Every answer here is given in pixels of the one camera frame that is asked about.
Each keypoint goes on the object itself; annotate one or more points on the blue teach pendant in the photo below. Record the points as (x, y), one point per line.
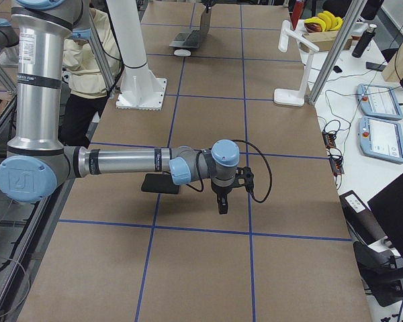
(381, 139)
(379, 101)

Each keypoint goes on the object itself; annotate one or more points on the black monitor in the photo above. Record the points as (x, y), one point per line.
(387, 208)

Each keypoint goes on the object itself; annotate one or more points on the white desk lamp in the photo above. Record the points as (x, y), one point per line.
(291, 79)

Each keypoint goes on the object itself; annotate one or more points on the white computer mouse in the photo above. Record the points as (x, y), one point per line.
(182, 53)

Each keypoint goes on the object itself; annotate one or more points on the white remote control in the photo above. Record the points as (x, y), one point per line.
(355, 203)

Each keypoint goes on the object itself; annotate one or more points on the red cylinder can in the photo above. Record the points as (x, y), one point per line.
(297, 12)

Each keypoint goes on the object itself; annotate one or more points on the black smartphone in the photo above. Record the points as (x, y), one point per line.
(375, 66)

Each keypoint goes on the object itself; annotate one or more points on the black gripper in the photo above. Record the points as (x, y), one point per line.
(221, 191)

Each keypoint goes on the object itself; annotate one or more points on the orange black usb hub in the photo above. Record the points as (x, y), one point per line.
(329, 139)

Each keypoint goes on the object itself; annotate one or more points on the black water bottle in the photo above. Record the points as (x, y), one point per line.
(364, 40)

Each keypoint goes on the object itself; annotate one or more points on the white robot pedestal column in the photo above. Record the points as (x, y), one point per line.
(139, 87)

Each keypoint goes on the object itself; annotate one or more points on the grey laptop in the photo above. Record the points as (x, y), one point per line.
(193, 38)

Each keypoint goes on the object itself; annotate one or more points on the brown cardboard box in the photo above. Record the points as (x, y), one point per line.
(324, 40)

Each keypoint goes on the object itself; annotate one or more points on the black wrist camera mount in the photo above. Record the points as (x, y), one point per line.
(244, 178)

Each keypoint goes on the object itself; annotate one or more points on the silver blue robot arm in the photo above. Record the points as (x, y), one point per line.
(74, 17)
(1, 37)

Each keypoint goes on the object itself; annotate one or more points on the person in cream sweater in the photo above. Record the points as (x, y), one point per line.
(88, 90)

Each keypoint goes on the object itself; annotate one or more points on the yellow bananas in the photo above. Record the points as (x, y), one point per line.
(332, 22)

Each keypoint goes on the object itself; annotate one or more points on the black office chair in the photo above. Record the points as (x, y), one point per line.
(378, 270)

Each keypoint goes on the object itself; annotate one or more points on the aluminium frame post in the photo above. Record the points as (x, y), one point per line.
(353, 13)

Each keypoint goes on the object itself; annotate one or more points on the lower blue teach pendant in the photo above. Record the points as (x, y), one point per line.
(381, 139)

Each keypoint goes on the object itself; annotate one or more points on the upper blue teach pendant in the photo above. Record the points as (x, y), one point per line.
(379, 101)

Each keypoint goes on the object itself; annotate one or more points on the black mouse pad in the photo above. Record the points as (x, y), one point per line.
(159, 183)

